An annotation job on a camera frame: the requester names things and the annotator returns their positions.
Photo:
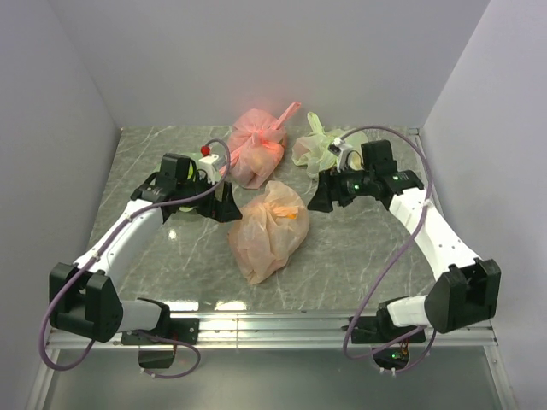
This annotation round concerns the green fake lime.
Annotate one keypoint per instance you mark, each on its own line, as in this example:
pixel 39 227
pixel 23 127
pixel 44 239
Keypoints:
pixel 191 171

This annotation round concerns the pink tied plastic bag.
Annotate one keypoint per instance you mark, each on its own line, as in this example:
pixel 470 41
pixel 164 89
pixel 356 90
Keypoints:
pixel 257 145

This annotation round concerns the orange plastic bag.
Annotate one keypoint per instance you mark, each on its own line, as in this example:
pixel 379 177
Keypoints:
pixel 273 227

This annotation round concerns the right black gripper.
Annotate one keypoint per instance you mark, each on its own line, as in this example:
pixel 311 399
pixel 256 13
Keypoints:
pixel 330 187

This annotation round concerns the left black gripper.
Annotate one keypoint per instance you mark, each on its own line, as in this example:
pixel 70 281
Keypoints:
pixel 224 210

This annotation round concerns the green tied plastic bag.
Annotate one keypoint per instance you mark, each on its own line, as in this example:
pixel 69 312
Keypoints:
pixel 311 150

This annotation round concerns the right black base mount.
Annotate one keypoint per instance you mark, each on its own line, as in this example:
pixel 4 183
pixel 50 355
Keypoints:
pixel 373 330

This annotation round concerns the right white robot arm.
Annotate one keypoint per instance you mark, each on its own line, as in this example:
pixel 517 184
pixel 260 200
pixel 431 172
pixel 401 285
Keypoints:
pixel 466 287

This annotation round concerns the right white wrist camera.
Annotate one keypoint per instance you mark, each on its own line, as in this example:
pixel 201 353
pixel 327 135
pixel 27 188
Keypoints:
pixel 342 151

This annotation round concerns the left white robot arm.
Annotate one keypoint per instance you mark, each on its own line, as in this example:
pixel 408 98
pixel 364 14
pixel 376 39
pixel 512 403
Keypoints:
pixel 84 295

